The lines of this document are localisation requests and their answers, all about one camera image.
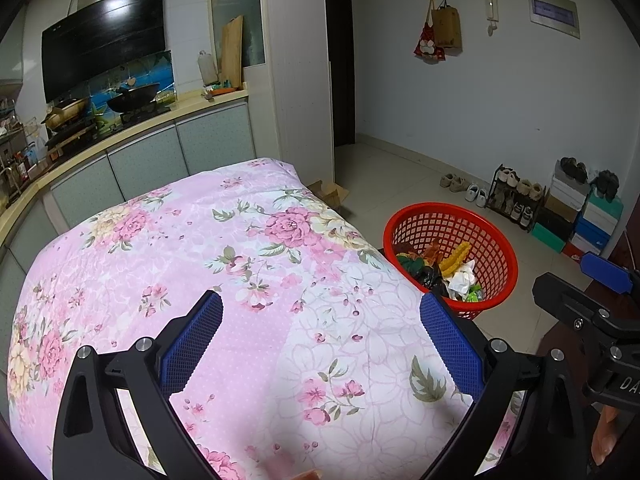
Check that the person left hand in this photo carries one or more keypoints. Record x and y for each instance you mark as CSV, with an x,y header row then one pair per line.
x,y
313,474

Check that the white sneakers pair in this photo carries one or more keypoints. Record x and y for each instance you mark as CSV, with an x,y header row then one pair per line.
x,y
476,195

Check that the pink floral table cloth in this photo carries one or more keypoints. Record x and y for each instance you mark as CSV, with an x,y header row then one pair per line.
x,y
321,361

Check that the brown wrapper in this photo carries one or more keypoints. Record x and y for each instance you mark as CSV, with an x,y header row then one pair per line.
x,y
432,254

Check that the cardboard box on floor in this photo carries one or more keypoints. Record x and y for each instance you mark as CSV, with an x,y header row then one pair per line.
x,y
332,194

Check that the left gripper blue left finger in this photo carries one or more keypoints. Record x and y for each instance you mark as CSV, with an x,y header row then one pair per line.
x,y
183,341

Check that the white plastic bottle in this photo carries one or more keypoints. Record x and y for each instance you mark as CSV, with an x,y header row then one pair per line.
x,y
207,67

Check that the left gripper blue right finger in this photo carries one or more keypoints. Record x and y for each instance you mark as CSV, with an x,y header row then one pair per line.
x,y
459,343

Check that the beige slippers pair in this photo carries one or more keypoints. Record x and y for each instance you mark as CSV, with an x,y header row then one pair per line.
x,y
454,183

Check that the person right hand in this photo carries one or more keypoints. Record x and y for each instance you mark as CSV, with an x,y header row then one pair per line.
x,y
606,434

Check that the stack of shoe boxes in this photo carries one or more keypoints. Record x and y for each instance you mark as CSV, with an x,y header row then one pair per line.
x,y
580,211

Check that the black wok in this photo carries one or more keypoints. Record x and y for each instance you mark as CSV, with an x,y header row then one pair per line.
x,y
128,100

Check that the red plastic mesh basket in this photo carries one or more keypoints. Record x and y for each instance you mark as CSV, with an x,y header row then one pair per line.
x,y
452,250

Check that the green yellow scrub sponge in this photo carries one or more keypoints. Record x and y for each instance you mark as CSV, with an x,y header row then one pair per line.
x,y
412,265

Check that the brown paper bag hanging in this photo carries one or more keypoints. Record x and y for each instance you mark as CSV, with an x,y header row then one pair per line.
x,y
447,29

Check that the white tissue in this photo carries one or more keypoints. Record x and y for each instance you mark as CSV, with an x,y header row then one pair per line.
x,y
462,282

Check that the black plastic bag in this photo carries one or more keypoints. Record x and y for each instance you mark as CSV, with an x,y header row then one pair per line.
x,y
431,278

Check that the black shoe rack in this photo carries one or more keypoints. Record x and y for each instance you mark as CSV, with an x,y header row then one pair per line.
x,y
515,198

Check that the green snack wrapper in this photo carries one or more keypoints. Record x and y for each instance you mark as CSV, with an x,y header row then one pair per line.
x,y
475,294

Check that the grey wall electrical panel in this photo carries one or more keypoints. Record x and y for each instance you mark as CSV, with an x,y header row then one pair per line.
x,y
560,15

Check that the white wall intercom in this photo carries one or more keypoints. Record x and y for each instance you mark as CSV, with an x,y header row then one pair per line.
x,y
492,16

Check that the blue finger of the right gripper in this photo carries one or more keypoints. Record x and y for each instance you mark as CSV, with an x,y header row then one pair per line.
x,y
606,273

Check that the wooden cutting board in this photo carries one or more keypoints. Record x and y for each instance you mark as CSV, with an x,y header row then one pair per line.
x,y
231,52

